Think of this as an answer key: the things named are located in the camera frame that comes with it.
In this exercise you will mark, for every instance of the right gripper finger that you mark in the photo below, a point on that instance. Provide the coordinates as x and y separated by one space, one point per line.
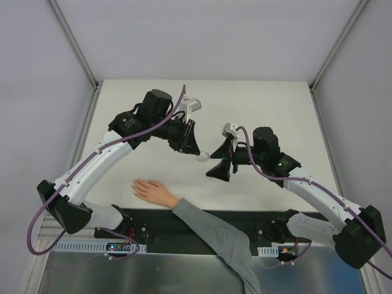
221 171
224 151

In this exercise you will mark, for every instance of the left aluminium frame post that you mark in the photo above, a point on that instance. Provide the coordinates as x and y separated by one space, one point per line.
72 41

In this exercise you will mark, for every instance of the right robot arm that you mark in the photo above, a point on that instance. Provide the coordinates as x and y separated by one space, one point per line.
355 233

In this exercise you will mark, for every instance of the right aluminium frame post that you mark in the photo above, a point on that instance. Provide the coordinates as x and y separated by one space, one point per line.
339 42

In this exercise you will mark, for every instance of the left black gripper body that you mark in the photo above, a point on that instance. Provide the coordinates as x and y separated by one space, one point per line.
185 136

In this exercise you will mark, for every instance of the person's hand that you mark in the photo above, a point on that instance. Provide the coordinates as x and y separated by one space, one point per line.
154 192

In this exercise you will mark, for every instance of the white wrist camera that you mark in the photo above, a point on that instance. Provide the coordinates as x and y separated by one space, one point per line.
189 106
230 129

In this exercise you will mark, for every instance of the clear nail polish bottle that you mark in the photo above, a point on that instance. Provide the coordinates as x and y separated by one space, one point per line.
203 156

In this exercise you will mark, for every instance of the grey sleeved forearm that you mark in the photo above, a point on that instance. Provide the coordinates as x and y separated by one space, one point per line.
231 244

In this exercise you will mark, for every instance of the right white cable duct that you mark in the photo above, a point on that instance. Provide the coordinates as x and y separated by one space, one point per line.
272 251

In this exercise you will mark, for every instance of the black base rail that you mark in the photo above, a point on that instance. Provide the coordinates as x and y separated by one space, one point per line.
162 231

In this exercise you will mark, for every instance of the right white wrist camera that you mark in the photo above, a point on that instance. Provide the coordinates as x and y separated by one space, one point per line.
230 129

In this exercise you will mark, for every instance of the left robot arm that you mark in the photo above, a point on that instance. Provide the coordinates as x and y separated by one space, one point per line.
157 116

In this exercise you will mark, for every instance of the aluminium frame post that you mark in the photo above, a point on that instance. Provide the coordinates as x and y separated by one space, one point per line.
339 42
72 41

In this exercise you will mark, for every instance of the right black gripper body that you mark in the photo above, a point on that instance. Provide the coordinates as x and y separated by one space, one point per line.
230 158

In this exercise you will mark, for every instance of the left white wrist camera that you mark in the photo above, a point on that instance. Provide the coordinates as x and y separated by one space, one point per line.
189 106

